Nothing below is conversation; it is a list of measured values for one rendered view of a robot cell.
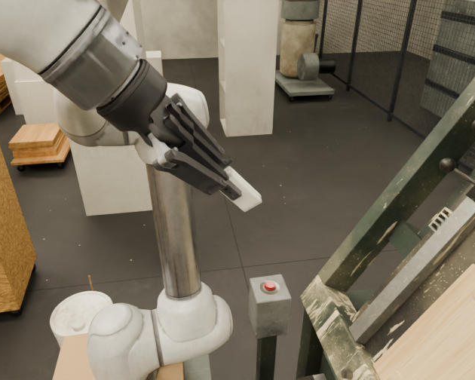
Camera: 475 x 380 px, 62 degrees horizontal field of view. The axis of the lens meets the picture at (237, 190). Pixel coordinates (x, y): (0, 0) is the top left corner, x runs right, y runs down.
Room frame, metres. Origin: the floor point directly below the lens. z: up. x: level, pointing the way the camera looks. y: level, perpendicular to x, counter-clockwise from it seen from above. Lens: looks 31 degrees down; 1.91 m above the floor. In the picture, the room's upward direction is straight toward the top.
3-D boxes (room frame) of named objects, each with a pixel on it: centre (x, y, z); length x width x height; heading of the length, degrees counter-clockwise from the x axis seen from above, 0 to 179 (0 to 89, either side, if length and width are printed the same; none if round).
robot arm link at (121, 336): (0.72, 0.32, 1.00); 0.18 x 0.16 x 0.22; 107
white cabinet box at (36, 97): (4.76, 2.22, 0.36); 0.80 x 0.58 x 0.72; 9
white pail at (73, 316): (1.40, 0.78, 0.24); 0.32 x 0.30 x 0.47; 9
